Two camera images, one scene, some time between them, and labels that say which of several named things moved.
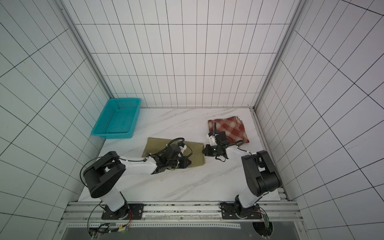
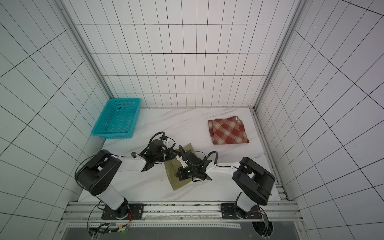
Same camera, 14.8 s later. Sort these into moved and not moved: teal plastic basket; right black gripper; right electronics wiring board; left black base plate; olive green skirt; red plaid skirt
Moved: right black gripper; olive green skirt
Not moved: right electronics wiring board; teal plastic basket; red plaid skirt; left black base plate
